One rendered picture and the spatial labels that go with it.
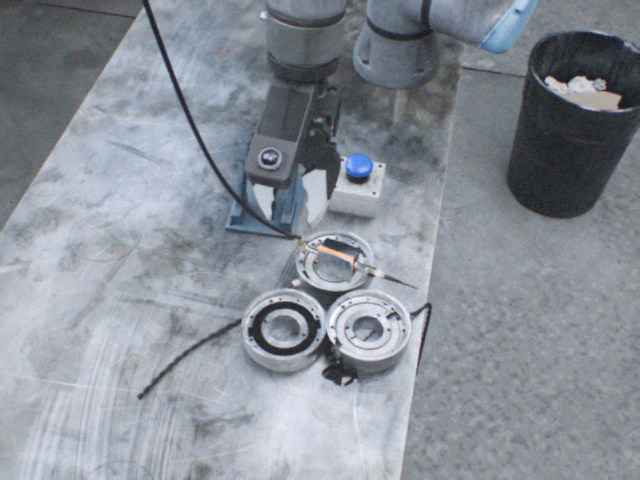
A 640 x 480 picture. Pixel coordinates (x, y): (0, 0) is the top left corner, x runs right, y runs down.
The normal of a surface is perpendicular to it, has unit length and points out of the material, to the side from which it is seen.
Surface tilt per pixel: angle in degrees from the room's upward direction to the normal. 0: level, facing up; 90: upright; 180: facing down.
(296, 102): 23
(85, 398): 0
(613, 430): 0
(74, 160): 0
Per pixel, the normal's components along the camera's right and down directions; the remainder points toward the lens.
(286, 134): -0.03, -0.30
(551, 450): 0.03, -0.65
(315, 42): 0.25, 0.66
